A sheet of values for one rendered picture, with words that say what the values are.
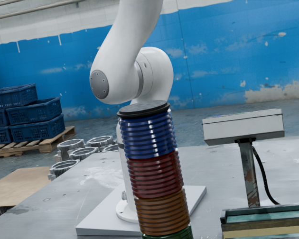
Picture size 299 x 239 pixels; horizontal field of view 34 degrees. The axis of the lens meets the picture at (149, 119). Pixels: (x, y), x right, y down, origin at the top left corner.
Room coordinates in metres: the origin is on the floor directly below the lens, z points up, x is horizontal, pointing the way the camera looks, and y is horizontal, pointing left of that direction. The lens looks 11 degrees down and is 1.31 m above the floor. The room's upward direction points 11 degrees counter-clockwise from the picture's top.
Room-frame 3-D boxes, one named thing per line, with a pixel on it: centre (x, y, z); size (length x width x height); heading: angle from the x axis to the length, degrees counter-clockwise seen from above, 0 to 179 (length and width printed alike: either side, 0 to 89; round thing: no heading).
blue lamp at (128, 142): (0.53, 0.00, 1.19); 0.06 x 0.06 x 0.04
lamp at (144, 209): (0.53, 0.00, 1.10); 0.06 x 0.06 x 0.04
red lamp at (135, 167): (0.53, 0.00, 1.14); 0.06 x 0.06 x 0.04
